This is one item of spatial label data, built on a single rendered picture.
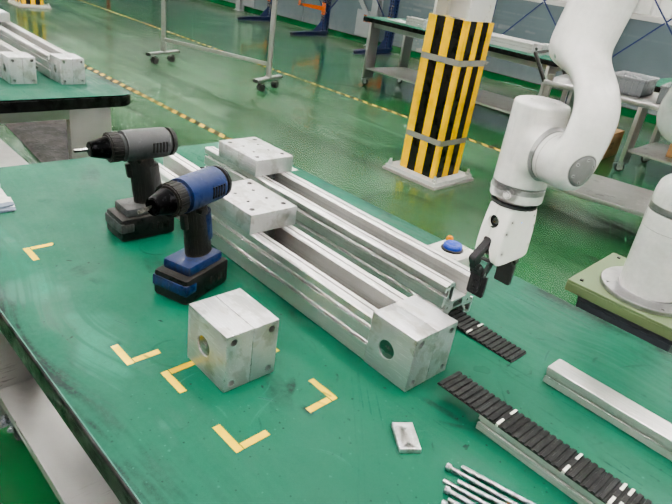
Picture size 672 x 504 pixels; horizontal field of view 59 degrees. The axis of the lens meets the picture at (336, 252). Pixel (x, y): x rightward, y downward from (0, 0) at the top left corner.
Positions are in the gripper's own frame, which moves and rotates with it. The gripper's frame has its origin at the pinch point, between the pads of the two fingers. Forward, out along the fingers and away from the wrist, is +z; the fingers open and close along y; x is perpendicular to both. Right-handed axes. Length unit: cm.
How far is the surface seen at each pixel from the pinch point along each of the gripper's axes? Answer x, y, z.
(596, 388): -22.4, -0.2, 7.6
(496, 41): 300, 461, 6
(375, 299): 10.9, -16.6, 4.4
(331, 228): 36.3, -3.7, 4.7
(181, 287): 34, -40, 7
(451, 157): 190, 265, 70
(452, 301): 5.1, -1.7, 6.3
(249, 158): 65, -5, -1
